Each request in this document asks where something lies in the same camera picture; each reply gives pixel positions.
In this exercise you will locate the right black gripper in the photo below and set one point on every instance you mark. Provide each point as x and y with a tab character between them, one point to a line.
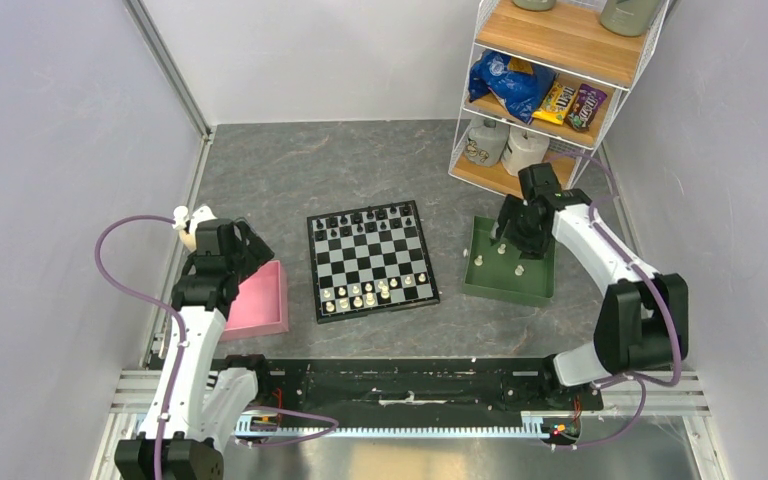
533	248

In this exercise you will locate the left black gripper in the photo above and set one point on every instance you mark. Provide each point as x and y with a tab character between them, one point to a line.
255	252

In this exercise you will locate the green plastic tray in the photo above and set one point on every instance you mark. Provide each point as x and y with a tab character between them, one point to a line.
496	279

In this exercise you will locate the pink plastic tray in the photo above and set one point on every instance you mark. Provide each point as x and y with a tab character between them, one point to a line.
261	307

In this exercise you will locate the black white chessboard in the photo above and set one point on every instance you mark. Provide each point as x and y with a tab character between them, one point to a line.
371	244

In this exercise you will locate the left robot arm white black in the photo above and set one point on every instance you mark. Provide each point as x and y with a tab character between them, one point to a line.
190	421

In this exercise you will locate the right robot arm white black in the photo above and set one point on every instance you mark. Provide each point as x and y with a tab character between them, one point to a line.
643	321

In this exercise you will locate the white paper roll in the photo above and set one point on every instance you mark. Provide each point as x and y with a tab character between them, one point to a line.
523	149

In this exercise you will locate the white jug with label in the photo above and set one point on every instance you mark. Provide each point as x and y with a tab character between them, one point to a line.
485	142

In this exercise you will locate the yellow candy bag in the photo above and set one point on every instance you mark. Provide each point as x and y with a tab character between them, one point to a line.
556	104

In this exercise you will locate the blue snack bag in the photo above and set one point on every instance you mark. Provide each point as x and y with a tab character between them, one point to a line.
518	85

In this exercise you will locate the brown candy bag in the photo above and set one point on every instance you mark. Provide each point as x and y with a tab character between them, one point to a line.
586	105

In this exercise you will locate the grey green bottle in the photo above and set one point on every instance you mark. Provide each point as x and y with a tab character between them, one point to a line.
629	18

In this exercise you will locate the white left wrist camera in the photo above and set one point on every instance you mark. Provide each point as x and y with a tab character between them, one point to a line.
186	221

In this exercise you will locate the white wire wooden shelf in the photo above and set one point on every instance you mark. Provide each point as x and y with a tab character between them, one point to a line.
567	37

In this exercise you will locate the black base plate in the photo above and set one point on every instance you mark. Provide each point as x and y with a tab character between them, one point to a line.
410	392

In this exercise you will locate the grey cable duct strip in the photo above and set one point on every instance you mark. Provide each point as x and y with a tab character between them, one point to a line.
253	428

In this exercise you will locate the aluminium corner rail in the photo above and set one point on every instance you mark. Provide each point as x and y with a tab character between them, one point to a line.
163	57

